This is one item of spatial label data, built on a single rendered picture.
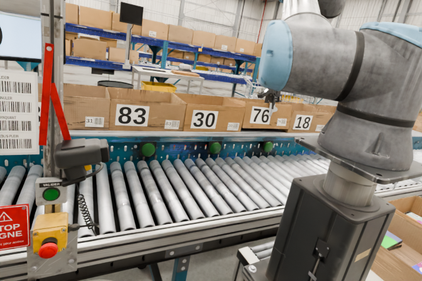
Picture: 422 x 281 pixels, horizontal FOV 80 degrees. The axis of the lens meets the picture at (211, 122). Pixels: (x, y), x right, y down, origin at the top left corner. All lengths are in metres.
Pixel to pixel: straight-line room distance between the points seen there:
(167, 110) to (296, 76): 0.93
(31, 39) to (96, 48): 4.77
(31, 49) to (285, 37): 0.61
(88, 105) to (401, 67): 1.17
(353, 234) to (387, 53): 0.37
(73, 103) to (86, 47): 4.28
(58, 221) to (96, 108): 0.66
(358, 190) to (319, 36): 0.34
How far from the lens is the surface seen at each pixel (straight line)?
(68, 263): 0.93
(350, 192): 0.66
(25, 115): 0.71
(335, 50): 0.56
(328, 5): 1.17
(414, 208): 1.64
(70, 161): 0.68
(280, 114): 1.78
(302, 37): 0.55
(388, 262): 1.06
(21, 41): 0.79
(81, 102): 1.31
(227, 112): 1.52
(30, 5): 0.78
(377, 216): 0.69
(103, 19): 5.81
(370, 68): 0.57
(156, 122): 1.38
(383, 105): 0.59
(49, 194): 0.75
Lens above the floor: 1.36
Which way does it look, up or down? 16 degrees down
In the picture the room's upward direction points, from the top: 10 degrees clockwise
